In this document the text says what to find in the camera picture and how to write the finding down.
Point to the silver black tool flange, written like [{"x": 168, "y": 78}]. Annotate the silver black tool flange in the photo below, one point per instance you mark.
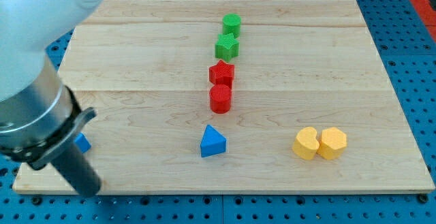
[{"x": 42, "y": 121}]

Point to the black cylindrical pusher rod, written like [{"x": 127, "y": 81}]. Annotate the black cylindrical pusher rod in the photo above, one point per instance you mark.
[{"x": 77, "y": 171}]

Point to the blue cube block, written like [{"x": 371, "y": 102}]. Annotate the blue cube block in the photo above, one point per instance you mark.
[{"x": 82, "y": 143}]

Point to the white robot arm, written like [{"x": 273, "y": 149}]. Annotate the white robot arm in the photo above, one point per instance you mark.
[{"x": 28, "y": 27}]

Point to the blue triangle block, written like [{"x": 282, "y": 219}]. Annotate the blue triangle block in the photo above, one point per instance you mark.
[{"x": 212, "y": 143}]

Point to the red cylinder block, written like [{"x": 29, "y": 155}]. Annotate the red cylinder block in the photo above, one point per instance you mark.
[{"x": 220, "y": 98}]

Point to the red star block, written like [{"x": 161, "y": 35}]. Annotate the red star block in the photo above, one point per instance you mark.
[{"x": 222, "y": 73}]

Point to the light wooden board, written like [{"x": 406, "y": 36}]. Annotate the light wooden board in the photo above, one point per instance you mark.
[{"x": 143, "y": 65}]

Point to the green star block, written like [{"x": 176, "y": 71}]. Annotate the green star block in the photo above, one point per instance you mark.
[{"x": 226, "y": 47}]

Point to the green cylinder block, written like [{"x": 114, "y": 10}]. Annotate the green cylinder block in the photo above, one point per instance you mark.
[{"x": 231, "y": 24}]

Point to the yellow heart block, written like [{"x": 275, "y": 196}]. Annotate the yellow heart block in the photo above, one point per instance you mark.
[{"x": 306, "y": 144}]

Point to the yellow hexagon block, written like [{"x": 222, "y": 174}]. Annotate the yellow hexagon block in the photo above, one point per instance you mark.
[{"x": 332, "y": 143}]

